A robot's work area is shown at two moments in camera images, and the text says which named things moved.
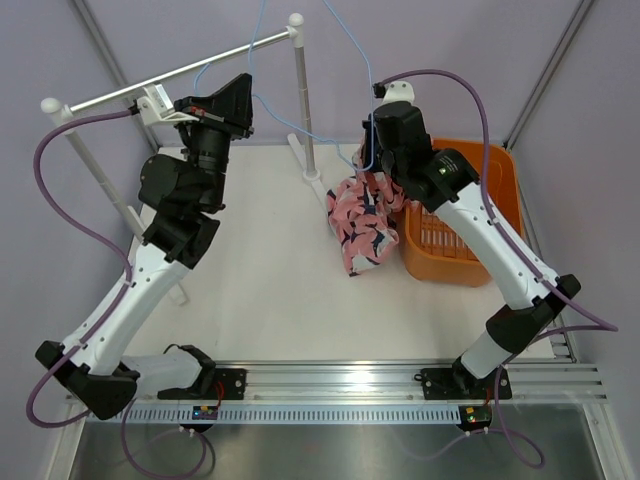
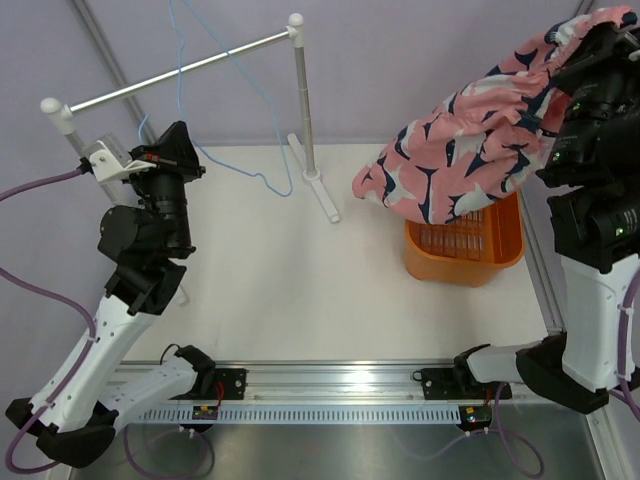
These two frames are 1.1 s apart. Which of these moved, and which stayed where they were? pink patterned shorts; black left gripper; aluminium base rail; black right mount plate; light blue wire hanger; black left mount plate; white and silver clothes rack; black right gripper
Moved: light blue wire hanger; black left gripper; pink patterned shorts; black right gripper
Stayed: white and silver clothes rack; aluminium base rail; black left mount plate; black right mount plate
